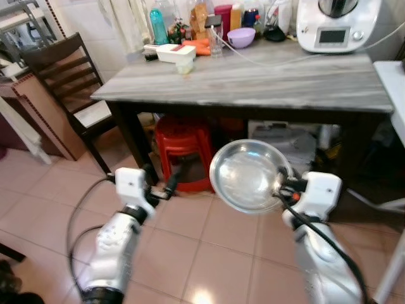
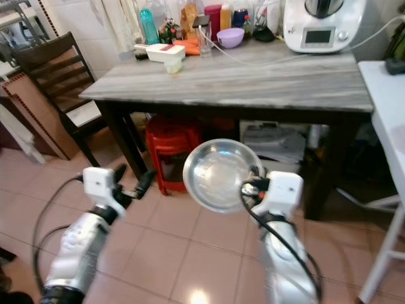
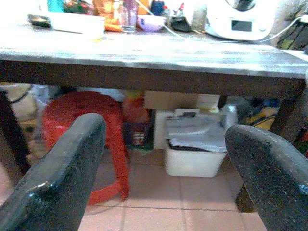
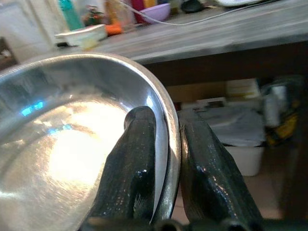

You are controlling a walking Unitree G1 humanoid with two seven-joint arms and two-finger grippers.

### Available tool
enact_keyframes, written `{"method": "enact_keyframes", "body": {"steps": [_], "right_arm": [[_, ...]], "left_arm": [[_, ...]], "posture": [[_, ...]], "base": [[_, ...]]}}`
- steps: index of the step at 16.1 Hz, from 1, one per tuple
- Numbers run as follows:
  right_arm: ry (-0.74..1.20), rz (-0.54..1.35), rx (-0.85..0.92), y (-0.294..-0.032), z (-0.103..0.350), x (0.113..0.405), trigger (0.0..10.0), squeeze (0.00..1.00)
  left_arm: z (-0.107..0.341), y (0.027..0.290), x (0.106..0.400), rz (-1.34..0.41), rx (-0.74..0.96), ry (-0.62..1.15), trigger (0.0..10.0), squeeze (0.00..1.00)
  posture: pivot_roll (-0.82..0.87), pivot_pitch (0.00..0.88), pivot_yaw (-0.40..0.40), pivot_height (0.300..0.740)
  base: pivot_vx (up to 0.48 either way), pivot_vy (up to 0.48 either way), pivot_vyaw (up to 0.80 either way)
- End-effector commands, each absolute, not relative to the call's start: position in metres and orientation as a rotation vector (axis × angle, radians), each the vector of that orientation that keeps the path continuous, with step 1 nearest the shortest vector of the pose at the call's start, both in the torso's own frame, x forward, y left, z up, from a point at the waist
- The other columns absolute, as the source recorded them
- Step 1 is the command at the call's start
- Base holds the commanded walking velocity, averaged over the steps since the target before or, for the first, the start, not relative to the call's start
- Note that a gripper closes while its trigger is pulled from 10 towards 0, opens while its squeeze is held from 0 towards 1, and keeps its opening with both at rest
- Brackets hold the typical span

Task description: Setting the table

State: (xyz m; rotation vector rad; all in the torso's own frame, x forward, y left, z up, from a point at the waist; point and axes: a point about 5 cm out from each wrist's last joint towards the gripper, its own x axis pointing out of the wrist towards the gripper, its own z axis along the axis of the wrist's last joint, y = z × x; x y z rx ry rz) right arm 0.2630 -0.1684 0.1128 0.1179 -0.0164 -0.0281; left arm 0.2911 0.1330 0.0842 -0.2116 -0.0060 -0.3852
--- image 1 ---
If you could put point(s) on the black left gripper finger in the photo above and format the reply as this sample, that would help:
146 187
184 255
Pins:
174 180
150 173

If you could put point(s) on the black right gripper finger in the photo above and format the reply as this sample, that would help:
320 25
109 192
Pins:
285 172
280 192

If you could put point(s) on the shiny steel bowl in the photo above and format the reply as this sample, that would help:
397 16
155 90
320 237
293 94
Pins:
247 176

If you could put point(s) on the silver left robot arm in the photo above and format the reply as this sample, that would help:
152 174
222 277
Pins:
114 253

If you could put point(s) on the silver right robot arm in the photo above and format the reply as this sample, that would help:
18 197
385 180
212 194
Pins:
323 272

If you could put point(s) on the grey box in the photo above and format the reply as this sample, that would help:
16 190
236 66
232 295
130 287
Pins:
297 145

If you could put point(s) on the red plastic stool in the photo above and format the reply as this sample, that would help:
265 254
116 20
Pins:
183 136

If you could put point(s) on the dark wood marble-top table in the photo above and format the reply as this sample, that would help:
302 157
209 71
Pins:
253 79

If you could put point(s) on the small yellowish cup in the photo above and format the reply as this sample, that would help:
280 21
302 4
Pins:
185 68

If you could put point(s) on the brown low cabinet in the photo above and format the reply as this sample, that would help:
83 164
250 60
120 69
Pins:
44 120

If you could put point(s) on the white container with red stripe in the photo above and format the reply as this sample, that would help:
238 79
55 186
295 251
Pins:
176 56

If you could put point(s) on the white folded rack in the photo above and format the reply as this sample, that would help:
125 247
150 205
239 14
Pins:
25 136

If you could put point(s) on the orange cloth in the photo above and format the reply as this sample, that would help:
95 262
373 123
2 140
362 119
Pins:
202 47

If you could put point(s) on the black dish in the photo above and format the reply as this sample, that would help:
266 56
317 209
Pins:
274 35

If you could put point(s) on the purple plastic bowl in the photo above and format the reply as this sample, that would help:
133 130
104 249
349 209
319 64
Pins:
241 38

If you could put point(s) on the clear drinking glass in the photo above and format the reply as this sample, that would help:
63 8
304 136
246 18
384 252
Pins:
217 43

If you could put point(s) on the small plant with red flowers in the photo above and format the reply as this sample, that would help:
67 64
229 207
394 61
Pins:
179 31

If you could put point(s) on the teal water bottle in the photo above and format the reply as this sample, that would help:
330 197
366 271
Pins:
158 28

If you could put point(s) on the hanging beige towel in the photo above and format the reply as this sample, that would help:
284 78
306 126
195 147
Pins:
126 22

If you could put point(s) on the dark wooden chair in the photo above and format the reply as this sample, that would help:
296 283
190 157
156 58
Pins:
57 49

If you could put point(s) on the white kitchen cooking machine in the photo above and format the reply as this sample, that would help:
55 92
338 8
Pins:
354 31

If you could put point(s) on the blue jar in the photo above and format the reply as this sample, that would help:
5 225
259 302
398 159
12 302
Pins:
250 18

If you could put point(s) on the orange bottle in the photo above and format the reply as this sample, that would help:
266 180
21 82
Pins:
236 18

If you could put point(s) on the brown food bag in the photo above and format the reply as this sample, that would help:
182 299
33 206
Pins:
199 16

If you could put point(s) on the red canister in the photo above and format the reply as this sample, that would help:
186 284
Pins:
223 16

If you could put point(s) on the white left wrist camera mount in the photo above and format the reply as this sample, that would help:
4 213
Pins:
131 183

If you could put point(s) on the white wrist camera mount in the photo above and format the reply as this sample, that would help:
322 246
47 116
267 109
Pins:
323 190
131 183

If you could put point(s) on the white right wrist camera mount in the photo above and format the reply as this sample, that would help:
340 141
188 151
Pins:
323 190

